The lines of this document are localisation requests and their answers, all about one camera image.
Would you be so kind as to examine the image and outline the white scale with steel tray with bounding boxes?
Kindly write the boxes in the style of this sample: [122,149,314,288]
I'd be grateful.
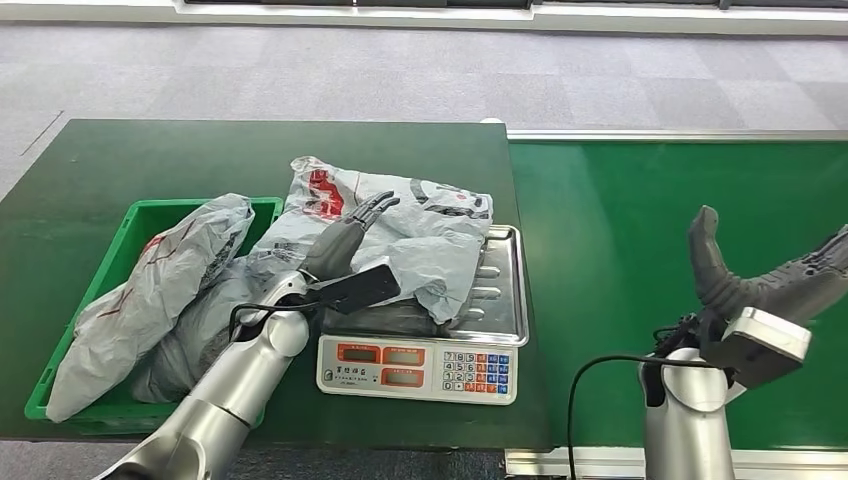
[315,224,532,407]

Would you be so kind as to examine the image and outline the white window sill ledge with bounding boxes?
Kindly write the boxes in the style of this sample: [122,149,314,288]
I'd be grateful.
[0,0,848,38]

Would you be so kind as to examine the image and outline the green conveyor belt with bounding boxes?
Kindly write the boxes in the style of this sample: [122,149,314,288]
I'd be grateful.
[508,140,848,452]

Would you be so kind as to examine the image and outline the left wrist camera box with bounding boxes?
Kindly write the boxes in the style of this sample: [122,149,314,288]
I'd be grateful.
[309,264,403,317]

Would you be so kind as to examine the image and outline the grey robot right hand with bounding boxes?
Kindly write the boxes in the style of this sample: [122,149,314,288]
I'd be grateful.
[686,205,848,330]

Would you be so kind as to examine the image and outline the green plastic crate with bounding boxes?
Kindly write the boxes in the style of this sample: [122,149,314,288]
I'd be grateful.
[24,196,285,437]

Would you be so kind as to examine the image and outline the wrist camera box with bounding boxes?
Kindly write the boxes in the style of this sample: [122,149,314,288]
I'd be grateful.
[309,264,403,317]
[700,305,814,391]

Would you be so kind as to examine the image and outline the grey package, thin red lines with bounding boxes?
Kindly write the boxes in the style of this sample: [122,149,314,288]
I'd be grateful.
[44,193,257,425]

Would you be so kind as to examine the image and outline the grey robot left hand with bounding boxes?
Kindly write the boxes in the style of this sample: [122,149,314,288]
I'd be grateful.
[300,191,403,282]

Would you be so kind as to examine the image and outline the plain dark grey package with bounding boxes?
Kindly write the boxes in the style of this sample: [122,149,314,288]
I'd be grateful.
[129,256,268,406]

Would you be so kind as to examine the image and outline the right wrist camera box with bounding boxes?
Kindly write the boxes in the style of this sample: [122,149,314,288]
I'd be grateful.
[700,305,814,391]

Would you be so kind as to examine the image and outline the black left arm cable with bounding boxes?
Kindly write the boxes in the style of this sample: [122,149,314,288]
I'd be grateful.
[227,300,334,343]

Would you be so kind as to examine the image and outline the silver conveyor frame rail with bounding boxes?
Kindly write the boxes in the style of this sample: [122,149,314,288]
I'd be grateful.
[506,129,848,144]
[504,446,848,480]

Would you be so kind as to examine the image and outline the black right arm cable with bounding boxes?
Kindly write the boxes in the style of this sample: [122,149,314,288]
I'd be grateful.
[566,354,715,480]

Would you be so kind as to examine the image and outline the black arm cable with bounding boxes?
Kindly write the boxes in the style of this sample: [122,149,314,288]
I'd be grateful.
[227,300,334,343]
[566,354,715,480]

